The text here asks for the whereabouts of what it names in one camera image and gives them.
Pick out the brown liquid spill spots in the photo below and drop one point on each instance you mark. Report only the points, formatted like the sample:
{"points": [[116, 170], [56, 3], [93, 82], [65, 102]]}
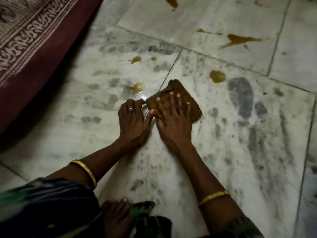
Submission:
{"points": [[239, 40]]}

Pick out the person's left thumb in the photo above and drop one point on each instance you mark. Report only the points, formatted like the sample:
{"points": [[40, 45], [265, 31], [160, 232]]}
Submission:
{"points": [[149, 118]]}

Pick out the person's left forearm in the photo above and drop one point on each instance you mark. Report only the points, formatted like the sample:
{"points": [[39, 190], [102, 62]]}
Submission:
{"points": [[94, 162]]}

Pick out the maroon patterned bedsheet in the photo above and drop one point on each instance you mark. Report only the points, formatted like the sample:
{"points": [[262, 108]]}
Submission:
{"points": [[37, 52]]}

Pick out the green dark patterned garment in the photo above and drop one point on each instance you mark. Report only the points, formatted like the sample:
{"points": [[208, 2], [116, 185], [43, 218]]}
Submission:
{"points": [[49, 208]]}

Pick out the person's right middle finger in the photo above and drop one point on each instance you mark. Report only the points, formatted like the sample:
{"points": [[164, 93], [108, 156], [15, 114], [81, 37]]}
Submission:
{"points": [[171, 102]]}

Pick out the person's right forearm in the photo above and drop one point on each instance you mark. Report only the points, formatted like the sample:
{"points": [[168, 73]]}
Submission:
{"points": [[205, 178]]}

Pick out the person's left hand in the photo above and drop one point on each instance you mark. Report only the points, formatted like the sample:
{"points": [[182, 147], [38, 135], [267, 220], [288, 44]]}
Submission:
{"points": [[131, 126]]}

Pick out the person's bare foot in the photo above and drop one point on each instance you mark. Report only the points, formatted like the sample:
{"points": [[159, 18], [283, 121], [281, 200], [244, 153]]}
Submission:
{"points": [[116, 218]]}

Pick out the brown wet cleaning cloth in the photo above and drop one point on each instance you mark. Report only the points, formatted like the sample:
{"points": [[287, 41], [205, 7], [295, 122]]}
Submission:
{"points": [[183, 90]]}

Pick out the person's right little finger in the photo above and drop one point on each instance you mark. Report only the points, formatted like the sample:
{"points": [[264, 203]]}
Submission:
{"points": [[188, 110]]}

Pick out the person's right hand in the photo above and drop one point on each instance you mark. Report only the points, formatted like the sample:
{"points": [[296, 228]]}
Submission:
{"points": [[173, 128]]}

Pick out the gold bangle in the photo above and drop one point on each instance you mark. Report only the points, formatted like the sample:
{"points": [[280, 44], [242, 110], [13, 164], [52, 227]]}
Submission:
{"points": [[214, 196], [86, 169]]}

